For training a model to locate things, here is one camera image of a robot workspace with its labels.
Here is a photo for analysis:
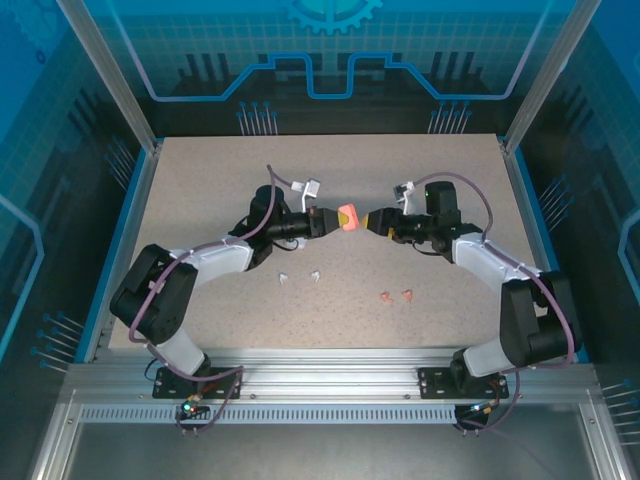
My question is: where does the grey metal tray panel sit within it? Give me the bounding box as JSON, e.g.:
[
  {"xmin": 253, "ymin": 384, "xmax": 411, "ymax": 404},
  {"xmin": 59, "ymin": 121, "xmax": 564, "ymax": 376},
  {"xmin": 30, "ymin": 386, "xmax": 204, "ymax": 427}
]
[{"xmin": 29, "ymin": 389, "xmax": 616, "ymax": 480}]

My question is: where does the slotted grey cable duct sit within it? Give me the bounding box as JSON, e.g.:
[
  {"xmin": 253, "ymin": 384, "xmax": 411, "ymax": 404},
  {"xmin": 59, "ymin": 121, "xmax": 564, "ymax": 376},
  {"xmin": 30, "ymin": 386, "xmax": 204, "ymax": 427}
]
[{"xmin": 78, "ymin": 404, "xmax": 460, "ymax": 426}]

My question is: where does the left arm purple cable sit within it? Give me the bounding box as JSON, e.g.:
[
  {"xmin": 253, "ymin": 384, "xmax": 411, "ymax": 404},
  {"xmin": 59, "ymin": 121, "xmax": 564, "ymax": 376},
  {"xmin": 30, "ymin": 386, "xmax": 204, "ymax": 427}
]
[{"xmin": 128, "ymin": 163, "xmax": 301, "ymax": 437}]

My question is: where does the aluminium mounting rail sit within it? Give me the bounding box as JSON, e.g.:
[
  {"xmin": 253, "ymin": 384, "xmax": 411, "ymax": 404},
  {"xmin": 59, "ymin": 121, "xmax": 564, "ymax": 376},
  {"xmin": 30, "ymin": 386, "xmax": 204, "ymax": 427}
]
[{"xmin": 64, "ymin": 348, "xmax": 599, "ymax": 401}]

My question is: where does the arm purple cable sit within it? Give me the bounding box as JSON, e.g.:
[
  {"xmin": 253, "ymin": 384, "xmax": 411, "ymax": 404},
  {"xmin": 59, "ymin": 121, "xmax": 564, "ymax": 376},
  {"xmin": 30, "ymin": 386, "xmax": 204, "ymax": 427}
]
[
  {"xmin": 128, "ymin": 163, "xmax": 301, "ymax": 437},
  {"xmin": 407, "ymin": 171, "xmax": 584, "ymax": 437}
]

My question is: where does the pink earbuds charging case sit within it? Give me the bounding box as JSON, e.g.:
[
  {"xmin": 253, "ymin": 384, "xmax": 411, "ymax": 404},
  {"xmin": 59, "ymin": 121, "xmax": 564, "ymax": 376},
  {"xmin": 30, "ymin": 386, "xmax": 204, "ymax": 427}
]
[{"xmin": 338, "ymin": 201, "xmax": 359, "ymax": 233}]

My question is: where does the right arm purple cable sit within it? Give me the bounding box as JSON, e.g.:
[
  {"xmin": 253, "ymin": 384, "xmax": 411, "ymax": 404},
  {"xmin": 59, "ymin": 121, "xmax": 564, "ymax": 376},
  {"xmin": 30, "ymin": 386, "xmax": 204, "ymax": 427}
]
[{"xmin": 407, "ymin": 171, "xmax": 584, "ymax": 437}]

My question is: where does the aluminium frame post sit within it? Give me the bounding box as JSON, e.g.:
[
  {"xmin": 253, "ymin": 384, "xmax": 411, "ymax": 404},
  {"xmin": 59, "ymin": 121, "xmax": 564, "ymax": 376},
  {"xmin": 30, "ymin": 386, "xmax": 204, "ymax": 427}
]
[
  {"xmin": 502, "ymin": 0, "xmax": 592, "ymax": 154},
  {"xmin": 53, "ymin": 0, "xmax": 164, "ymax": 154}
]

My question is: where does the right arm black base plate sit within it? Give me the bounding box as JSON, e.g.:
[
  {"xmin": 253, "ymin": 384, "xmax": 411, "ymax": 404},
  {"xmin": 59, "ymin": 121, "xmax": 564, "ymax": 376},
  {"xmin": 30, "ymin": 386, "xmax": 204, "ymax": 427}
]
[{"xmin": 417, "ymin": 367, "xmax": 510, "ymax": 401}]

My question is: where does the aluminium side rail blue edge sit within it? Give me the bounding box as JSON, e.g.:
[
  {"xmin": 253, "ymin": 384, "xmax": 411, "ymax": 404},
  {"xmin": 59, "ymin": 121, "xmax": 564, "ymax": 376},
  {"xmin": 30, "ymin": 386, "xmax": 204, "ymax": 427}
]
[
  {"xmin": 499, "ymin": 139, "xmax": 590, "ymax": 364},
  {"xmin": 74, "ymin": 139, "xmax": 164, "ymax": 364}
]

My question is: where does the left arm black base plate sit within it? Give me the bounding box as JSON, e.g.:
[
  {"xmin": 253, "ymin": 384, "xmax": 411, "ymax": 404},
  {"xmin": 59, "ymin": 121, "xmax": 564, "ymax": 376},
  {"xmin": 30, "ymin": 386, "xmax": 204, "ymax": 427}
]
[{"xmin": 152, "ymin": 366, "xmax": 245, "ymax": 401}]

